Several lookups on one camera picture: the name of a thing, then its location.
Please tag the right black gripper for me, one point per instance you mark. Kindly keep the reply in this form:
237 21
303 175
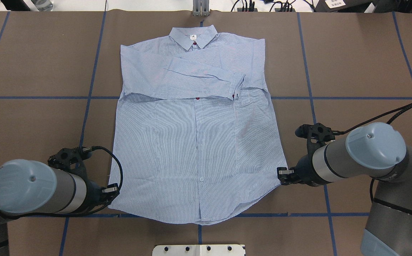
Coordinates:
305 171

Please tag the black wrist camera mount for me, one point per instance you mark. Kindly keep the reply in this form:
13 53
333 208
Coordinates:
317 135
71 160

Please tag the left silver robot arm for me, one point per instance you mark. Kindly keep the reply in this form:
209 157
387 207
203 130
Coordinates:
34 189

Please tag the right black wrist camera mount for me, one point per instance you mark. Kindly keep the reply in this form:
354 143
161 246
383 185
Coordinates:
317 135

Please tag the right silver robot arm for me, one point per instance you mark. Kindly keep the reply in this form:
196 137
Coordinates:
376 150

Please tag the white camera stand pillar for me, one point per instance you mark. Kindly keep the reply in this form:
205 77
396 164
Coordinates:
200 250

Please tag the clear black-capped bottle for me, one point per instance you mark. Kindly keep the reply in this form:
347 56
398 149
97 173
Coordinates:
43 5

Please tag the aluminium frame post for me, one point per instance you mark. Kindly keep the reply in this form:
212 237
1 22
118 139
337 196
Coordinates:
201 8

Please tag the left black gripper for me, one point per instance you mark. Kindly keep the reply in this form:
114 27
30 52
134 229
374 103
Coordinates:
94 193

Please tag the light blue striped shirt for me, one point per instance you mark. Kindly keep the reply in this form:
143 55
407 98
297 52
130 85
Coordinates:
195 128

